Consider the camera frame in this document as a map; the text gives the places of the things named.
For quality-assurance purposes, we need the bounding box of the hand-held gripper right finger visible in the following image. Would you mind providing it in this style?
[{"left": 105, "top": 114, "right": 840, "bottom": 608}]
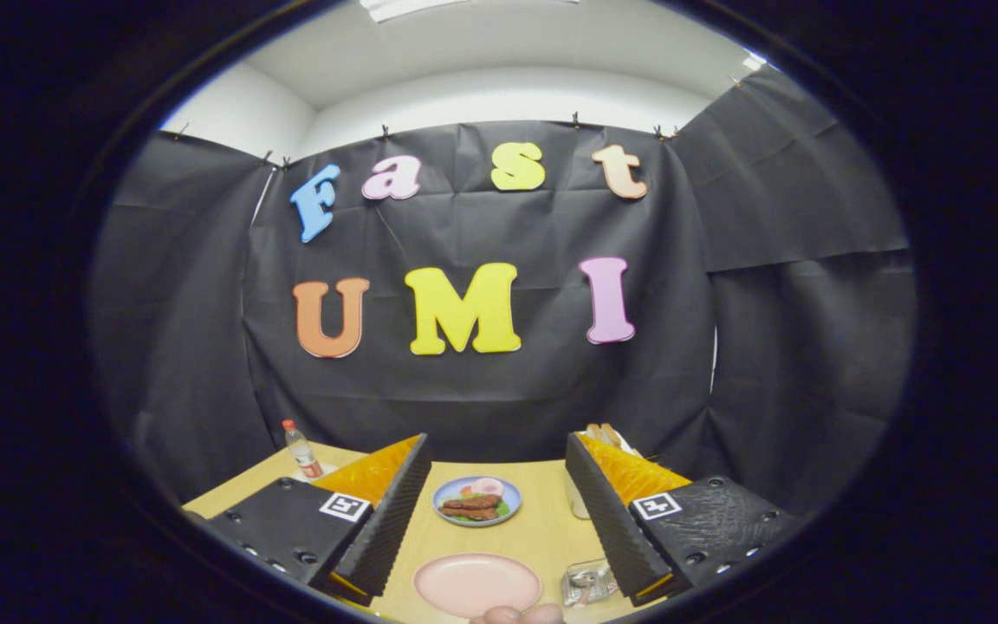
[{"left": 565, "top": 432, "right": 799, "bottom": 608}]

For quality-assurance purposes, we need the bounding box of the metal perforated tray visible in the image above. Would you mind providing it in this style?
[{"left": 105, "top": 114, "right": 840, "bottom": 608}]
[{"left": 561, "top": 559, "right": 619, "bottom": 608}]

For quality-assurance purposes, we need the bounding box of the clear bottle with red cap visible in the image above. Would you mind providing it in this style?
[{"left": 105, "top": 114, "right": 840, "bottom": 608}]
[{"left": 282, "top": 419, "right": 324, "bottom": 479}]

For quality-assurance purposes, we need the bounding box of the blue plate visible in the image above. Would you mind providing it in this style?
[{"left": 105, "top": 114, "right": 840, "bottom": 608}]
[{"left": 432, "top": 476, "right": 522, "bottom": 528}]

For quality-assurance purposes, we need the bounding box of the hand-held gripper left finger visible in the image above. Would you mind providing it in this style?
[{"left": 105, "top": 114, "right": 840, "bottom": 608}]
[{"left": 204, "top": 433, "right": 432, "bottom": 606}]

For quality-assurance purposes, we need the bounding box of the ceiling light panel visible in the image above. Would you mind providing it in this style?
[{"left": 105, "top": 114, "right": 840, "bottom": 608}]
[{"left": 360, "top": 0, "right": 465, "bottom": 23}]

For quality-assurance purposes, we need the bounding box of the green lettuce leaf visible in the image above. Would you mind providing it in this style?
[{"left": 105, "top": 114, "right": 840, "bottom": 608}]
[{"left": 447, "top": 485, "right": 512, "bottom": 523}]

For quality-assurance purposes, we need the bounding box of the white toaster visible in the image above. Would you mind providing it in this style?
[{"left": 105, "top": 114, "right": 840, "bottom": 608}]
[{"left": 565, "top": 429, "right": 643, "bottom": 521}]

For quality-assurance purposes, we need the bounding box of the pink plate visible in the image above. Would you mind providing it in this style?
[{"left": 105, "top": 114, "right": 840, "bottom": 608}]
[{"left": 413, "top": 553, "right": 543, "bottom": 619}]

